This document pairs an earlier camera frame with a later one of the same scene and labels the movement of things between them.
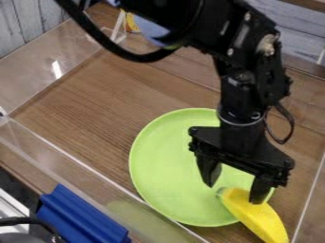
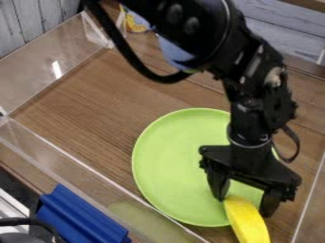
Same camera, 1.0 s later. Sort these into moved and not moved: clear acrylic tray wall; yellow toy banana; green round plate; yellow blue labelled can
Moved: yellow toy banana
Not moved: green round plate; yellow blue labelled can; clear acrylic tray wall
